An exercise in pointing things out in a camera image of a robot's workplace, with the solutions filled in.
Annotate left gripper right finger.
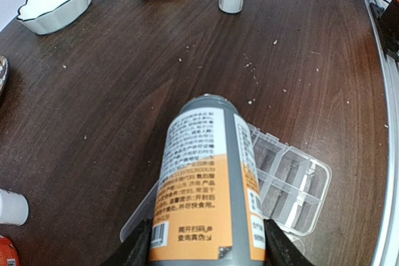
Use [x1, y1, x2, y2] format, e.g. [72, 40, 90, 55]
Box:
[264, 219, 314, 266]

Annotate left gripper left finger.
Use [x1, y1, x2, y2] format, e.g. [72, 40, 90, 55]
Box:
[105, 219, 153, 266]

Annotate clear plastic pill organizer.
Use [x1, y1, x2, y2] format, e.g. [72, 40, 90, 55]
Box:
[120, 121, 333, 245]

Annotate amber bottle grey cap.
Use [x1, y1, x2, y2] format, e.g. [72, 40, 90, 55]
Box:
[148, 94, 267, 265]

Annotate orange pill bottle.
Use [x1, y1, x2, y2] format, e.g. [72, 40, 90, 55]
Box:
[0, 236, 20, 266]

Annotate red floral plate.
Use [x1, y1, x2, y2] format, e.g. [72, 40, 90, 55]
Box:
[0, 55, 10, 96]

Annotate white scalloped bowl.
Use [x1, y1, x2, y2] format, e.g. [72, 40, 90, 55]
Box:
[16, 0, 92, 36]

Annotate front aluminium rail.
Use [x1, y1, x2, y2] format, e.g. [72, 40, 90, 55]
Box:
[364, 0, 398, 265]

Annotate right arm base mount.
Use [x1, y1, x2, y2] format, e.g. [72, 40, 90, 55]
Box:
[370, 0, 398, 62]

